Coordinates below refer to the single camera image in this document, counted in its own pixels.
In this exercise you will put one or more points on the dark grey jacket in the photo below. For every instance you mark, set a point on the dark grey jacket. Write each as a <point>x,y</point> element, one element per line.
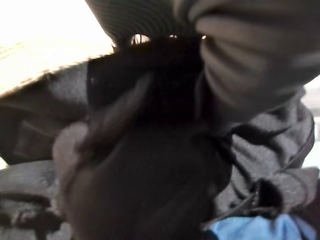
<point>42,110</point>

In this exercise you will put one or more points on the grey hooded sweater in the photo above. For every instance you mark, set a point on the grey hooded sweater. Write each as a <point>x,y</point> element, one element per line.
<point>270,155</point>

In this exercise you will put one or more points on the blue garment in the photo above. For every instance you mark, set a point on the blue garment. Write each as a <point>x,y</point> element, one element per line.
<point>252,228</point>

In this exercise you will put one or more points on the black garment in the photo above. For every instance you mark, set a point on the black garment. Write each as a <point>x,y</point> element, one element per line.
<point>155,162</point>

